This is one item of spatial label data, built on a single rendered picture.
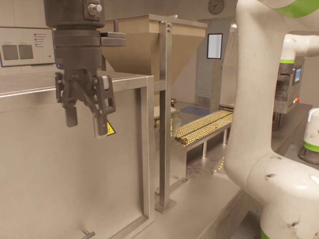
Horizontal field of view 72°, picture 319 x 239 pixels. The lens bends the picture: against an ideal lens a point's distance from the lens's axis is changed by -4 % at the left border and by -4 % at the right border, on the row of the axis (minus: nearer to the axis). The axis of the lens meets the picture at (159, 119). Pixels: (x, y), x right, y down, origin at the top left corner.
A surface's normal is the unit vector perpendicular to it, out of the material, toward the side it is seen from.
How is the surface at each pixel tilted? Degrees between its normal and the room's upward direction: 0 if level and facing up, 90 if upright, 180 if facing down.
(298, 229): 90
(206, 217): 0
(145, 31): 90
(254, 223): 0
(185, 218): 0
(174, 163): 90
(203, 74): 90
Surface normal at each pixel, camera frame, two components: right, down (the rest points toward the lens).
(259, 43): -0.38, 0.36
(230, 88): -0.66, 0.22
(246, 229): 0.00, -0.96
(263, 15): -0.80, 0.54
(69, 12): 0.17, 0.29
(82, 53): 0.45, 0.26
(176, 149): 0.75, 0.19
